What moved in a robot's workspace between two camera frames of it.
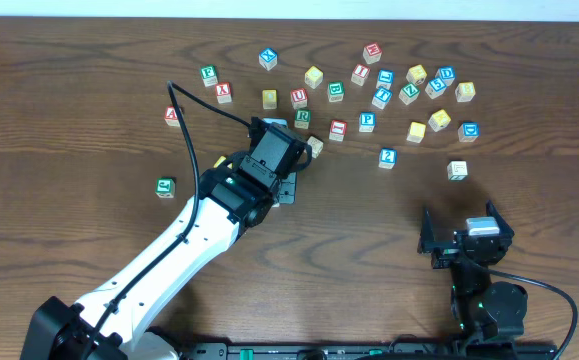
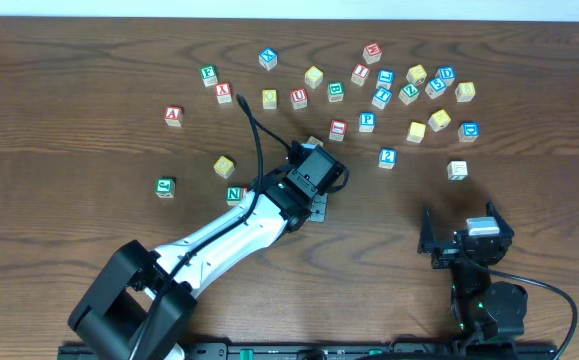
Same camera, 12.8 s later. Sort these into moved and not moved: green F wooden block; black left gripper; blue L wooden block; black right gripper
Moved: black left gripper
Not moved: blue L wooden block; black right gripper; green F wooden block
